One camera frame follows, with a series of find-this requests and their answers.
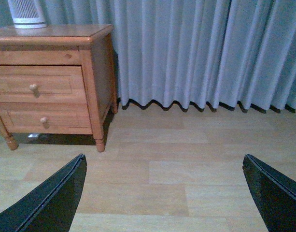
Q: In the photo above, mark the light grey curtain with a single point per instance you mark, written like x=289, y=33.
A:
x=196, y=51

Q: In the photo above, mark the wooden nightstand cabinet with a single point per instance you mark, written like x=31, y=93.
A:
x=87, y=46

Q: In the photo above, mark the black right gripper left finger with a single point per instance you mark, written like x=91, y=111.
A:
x=52, y=205

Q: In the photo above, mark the wooden drawer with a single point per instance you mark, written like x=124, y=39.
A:
x=42, y=84
x=56, y=118

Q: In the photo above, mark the white slatted air purifier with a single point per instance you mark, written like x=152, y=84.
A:
x=27, y=14

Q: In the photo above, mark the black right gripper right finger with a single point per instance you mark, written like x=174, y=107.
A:
x=274, y=194

